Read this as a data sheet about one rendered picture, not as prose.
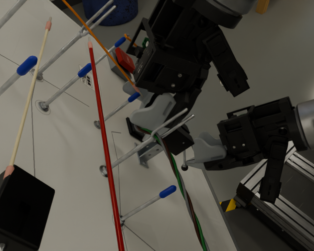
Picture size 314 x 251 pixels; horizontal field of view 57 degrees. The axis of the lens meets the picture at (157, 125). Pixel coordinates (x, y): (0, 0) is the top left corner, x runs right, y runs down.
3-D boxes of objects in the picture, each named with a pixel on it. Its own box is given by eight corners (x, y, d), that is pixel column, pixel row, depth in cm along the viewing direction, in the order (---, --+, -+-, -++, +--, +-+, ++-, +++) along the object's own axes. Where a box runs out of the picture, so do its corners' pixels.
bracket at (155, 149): (147, 168, 50) (171, 153, 48) (139, 164, 48) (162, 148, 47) (142, 148, 53) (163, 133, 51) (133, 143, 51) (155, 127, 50)
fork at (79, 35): (30, 66, 39) (107, -7, 34) (42, 73, 40) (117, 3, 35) (30, 76, 37) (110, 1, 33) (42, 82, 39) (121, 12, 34)
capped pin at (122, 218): (112, 216, 34) (170, 182, 32) (119, 213, 36) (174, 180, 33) (118, 228, 34) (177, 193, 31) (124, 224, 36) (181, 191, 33)
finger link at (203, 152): (177, 140, 56) (222, 128, 51) (188, 168, 57) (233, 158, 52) (171, 146, 53) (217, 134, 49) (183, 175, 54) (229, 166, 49)
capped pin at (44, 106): (40, 100, 36) (88, 57, 33) (49, 108, 37) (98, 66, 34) (36, 105, 35) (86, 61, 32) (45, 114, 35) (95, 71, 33)
